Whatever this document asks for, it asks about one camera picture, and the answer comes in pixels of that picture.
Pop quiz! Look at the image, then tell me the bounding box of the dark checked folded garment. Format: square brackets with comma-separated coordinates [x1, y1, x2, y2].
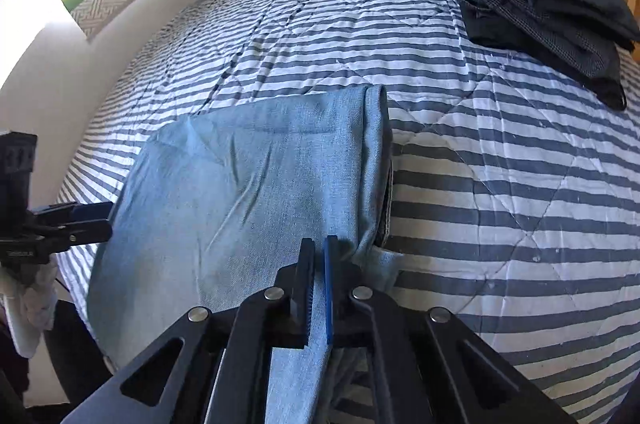
[456, 0, 627, 112]

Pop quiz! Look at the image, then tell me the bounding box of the left white gloved hand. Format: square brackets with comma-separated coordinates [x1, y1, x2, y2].
[1, 258, 58, 359]

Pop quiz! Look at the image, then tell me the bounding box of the blue white striped bed quilt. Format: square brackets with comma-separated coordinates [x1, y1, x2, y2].
[60, 0, 639, 423]

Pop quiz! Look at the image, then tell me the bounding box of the light blue denim garment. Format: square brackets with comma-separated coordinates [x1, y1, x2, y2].
[86, 83, 402, 424]

